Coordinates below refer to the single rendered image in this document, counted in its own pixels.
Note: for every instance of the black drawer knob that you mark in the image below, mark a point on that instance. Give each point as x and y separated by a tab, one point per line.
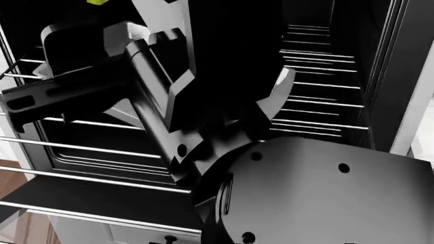
169	239

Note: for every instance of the yellow-green corn cob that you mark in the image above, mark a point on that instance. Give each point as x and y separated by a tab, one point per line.
97	1

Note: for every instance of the white cabinet drawer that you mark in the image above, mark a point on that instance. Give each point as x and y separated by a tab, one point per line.
129	232

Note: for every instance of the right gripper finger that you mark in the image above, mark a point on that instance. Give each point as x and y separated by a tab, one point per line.
71	50
123	34

